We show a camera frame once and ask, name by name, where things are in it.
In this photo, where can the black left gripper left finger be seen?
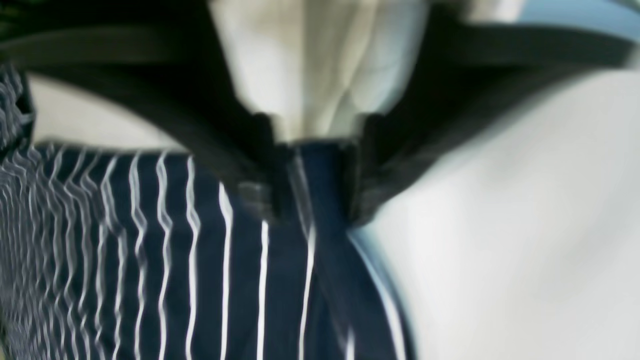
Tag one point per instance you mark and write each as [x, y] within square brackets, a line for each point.
[162, 60]

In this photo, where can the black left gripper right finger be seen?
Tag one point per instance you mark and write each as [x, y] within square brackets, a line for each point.
[465, 76]

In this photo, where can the navy white striped T-shirt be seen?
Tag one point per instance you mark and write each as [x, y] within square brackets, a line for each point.
[145, 255]

